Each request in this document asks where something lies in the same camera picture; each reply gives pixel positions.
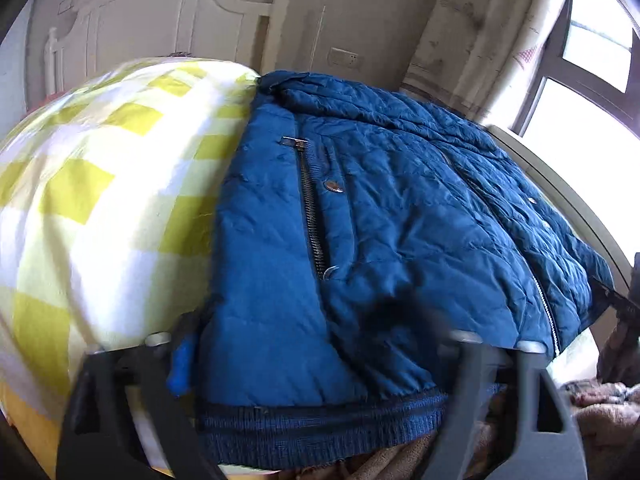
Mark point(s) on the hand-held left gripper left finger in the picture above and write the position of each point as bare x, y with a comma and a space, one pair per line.
181, 365

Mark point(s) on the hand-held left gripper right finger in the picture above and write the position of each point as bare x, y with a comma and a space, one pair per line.
475, 385

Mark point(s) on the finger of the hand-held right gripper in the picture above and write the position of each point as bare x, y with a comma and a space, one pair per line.
625, 307

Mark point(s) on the blue quilted jacket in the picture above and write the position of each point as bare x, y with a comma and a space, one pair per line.
390, 220

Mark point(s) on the person's plaid clothing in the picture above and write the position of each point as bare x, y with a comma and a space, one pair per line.
610, 420

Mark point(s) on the white window sill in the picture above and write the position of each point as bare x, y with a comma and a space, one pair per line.
550, 180

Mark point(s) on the yellow checked bed sheet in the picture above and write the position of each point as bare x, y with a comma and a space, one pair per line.
100, 185

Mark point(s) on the dark framed window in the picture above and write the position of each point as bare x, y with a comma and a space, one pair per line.
550, 85

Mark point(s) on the sailboat print curtain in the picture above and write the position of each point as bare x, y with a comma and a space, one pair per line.
475, 35

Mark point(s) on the white bed headboard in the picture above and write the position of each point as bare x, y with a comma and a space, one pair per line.
150, 25

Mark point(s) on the white lamp pole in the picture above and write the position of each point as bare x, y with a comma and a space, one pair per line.
318, 40

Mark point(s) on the wall socket plate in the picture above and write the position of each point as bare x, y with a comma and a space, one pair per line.
344, 57

